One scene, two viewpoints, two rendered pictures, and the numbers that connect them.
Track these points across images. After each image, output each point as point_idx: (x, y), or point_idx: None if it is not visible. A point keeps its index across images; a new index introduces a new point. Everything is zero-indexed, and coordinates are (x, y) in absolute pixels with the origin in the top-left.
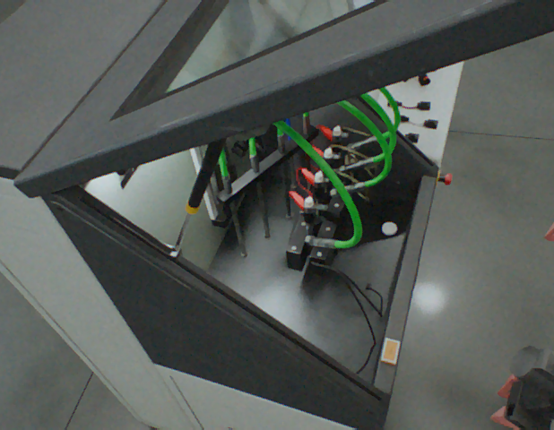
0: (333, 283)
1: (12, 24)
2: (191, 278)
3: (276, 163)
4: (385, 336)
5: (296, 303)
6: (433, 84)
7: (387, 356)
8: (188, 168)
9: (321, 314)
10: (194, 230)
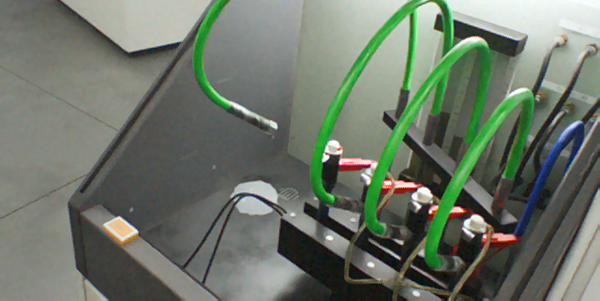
0: (281, 293)
1: None
2: None
3: (437, 165)
4: (143, 239)
5: (276, 248)
6: None
7: (116, 221)
8: (421, 63)
9: (244, 263)
10: (382, 130)
